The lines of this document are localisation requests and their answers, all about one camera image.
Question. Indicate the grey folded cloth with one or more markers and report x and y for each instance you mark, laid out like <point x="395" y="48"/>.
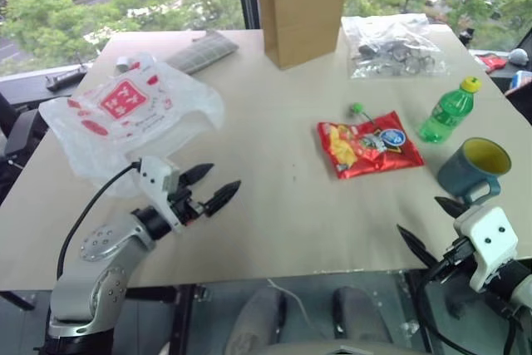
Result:
<point x="199" y="53"/>

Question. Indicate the black chair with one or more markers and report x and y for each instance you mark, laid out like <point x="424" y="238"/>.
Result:
<point x="21" y="130"/>

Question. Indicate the black bar on sill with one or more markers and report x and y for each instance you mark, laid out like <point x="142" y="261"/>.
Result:
<point x="62" y="80"/>

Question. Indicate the clear plastic bag metal parts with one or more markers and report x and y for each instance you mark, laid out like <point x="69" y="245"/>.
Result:
<point x="395" y="51"/>

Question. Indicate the brown paper bag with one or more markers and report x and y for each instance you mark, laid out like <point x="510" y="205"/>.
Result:
<point x="303" y="10"/>

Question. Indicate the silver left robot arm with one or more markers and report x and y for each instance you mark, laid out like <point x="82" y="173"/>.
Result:
<point x="104" y="288"/>

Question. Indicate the blue mug yellow inside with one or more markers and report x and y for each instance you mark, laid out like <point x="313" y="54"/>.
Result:
<point x="457" y="172"/>

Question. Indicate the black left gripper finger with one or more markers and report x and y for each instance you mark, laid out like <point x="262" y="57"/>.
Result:
<point x="197" y="173"/>
<point x="222" y="198"/>

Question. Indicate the red snack packet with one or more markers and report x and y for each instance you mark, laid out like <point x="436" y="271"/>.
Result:
<point x="365" y="147"/>

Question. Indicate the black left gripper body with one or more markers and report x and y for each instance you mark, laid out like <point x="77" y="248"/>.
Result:
<point x="185" y="205"/>

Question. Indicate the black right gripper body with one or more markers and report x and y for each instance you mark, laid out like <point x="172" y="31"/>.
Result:
<point x="455" y="255"/>

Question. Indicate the white plastic bag red print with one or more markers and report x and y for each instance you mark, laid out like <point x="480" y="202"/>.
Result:
<point x="124" y="122"/>

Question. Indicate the green soda bottle yellow cap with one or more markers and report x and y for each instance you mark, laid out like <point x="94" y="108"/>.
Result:
<point x="449" y="111"/>

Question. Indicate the grey cap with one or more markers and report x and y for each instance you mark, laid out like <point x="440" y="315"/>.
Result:
<point x="519" y="56"/>

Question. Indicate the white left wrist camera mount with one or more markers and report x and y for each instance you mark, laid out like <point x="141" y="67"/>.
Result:
<point x="156" y="180"/>

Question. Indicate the blue white box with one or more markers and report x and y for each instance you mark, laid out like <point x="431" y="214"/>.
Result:
<point x="521" y="79"/>

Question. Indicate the dark grey rounded shape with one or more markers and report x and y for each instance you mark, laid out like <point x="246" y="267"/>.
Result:
<point x="257" y="321"/>
<point x="357" y="317"/>

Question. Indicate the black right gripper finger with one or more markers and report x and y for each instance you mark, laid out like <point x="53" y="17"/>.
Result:
<point x="452" y="206"/>
<point x="417" y="248"/>

